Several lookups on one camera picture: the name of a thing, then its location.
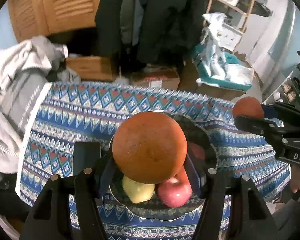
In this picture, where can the teal plastic bin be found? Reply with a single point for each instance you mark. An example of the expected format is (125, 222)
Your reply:
(231, 57)

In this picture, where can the grey bag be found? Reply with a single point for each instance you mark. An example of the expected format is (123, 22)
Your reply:
(22, 92)

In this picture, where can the dark grey cloth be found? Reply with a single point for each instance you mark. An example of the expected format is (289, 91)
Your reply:
(67, 76)

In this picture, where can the wooden louvered wardrobe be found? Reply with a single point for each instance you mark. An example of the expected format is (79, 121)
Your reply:
(65, 5)

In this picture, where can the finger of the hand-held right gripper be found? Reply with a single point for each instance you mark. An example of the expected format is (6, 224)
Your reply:
(269, 111)
(255, 125)

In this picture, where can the grey sweatshirt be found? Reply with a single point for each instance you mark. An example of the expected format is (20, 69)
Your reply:
(12, 62)

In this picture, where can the plain brown cardboard box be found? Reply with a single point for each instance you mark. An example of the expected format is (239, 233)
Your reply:
(90, 67)

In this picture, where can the white printed plastic bag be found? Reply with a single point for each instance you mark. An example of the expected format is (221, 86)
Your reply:
(215, 45)

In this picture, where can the orange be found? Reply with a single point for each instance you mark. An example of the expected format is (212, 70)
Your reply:
(150, 145)
(247, 106)
(183, 176)

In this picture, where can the white patterned storage box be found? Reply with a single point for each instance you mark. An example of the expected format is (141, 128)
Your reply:
(230, 37)

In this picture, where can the white rack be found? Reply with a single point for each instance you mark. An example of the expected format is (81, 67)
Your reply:
(285, 90)

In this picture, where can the black hanging coat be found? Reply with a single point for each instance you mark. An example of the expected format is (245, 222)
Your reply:
(170, 17)
(110, 17)

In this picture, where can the red apple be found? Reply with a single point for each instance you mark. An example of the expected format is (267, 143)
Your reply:
(175, 193)

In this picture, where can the dark glass plate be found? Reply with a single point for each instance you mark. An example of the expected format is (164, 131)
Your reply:
(195, 130)

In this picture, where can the yellow-green apple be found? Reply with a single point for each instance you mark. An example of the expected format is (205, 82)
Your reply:
(137, 190)

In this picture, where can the red label cardboard box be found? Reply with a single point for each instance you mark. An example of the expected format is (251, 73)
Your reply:
(155, 80)

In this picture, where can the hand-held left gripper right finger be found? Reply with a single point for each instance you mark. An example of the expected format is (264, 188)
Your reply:
(198, 177)

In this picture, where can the blue patterned tablecloth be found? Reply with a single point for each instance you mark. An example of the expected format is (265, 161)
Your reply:
(77, 110)

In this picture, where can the clear plastic bag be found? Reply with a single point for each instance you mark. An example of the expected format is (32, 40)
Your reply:
(240, 73)

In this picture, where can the wooden shelf rack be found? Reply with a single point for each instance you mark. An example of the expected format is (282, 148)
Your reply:
(250, 2)

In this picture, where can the grey hanging jacket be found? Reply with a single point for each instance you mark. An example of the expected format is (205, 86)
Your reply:
(133, 12)

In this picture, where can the person's right hand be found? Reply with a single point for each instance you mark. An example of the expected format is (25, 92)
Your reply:
(297, 180)

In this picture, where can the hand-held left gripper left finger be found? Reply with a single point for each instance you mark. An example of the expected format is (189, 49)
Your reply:
(105, 177)

